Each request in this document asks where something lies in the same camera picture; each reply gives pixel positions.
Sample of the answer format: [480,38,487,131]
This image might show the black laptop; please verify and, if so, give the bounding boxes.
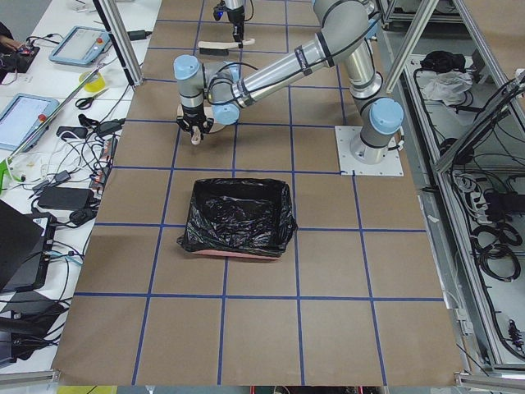
[1,202,57,293]

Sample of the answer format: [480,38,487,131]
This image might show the black power brick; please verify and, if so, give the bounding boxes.
[38,187,94,210]

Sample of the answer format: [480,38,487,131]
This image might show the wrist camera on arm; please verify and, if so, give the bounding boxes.
[213,1,226,21]

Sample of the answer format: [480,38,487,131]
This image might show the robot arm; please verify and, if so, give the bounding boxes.
[173,1,404,165]
[224,0,245,44]

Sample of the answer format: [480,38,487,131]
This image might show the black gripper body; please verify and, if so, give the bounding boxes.
[176,105,214,135]
[228,7,245,41]

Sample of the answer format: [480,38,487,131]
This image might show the beige dustpan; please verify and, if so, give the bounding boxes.
[176,104,226,145]

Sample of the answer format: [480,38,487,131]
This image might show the black power adapter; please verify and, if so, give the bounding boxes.
[127,30,153,41]

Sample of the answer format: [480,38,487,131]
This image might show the white crumpled cloth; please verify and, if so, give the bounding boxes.
[422,71,473,106]

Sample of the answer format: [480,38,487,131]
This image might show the white hand brush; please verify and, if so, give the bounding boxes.
[198,38,255,56]

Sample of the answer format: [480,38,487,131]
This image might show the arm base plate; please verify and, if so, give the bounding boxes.
[335,126,404,177]

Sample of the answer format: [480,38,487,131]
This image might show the black handled scissors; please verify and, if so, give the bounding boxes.
[75,88,108,111]

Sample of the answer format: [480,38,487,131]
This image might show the teach pendant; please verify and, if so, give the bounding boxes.
[1,94,59,151]
[48,25,111,66]

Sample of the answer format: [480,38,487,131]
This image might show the near teach pendant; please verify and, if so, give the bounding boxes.
[1,94,59,151]

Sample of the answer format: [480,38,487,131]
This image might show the far teach pendant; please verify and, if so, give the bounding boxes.
[48,25,111,66]

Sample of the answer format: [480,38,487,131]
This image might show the aluminium frame post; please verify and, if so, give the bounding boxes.
[93,0,144,87]

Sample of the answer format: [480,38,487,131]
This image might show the yellow tape roll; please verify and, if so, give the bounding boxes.
[83,71,106,93]

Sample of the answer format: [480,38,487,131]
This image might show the black lined trash bin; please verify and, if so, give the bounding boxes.
[177,178,297,260]

